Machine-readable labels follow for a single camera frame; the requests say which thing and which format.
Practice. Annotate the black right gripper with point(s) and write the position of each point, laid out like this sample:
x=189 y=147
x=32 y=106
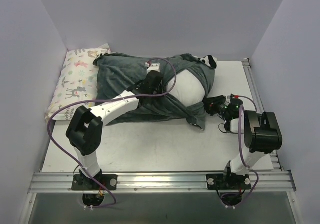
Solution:
x=215 y=103

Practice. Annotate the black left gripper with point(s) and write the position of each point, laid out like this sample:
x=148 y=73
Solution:
x=155 y=78

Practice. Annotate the white pillow insert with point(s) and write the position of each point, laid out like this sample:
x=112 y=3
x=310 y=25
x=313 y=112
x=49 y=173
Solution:
x=188 y=89

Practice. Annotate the zebra pillowcase with grey lining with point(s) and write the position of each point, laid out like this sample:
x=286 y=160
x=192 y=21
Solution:
x=118 y=71

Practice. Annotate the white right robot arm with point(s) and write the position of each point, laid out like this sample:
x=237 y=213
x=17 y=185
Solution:
x=259 y=134

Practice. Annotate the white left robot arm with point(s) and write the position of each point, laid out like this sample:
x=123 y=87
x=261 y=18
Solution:
x=85 y=129

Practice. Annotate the floral animal print pillow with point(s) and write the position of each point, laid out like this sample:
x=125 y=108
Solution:
x=78 y=78

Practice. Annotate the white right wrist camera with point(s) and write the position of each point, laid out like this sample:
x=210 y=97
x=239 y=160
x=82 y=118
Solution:
x=234 y=100

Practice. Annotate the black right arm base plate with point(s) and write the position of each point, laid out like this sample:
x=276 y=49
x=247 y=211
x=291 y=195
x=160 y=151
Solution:
x=220 y=182

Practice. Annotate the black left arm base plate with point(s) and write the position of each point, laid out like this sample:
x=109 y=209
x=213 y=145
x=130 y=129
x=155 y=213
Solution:
x=83 y=183

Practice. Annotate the aluminium front rail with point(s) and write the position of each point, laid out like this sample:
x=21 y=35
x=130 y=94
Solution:
x=179 y=182

